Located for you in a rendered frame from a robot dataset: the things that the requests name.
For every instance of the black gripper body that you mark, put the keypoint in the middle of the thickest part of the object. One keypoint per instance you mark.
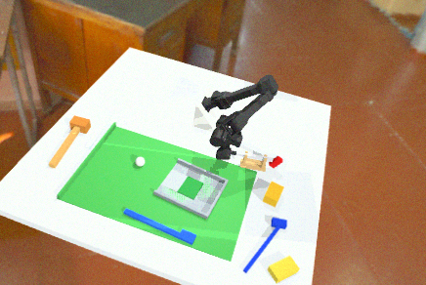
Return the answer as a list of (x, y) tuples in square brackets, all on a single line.
[(224, 152)]

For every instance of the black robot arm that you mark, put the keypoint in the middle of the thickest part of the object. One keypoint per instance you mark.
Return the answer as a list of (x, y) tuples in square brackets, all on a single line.
[(266, 87)]

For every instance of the white golf ball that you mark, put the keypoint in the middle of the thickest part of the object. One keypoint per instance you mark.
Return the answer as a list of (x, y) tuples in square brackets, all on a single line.
[(140, 161)]

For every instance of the green flat mat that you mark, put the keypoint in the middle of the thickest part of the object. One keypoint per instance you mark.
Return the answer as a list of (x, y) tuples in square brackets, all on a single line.
[(112, 182)]

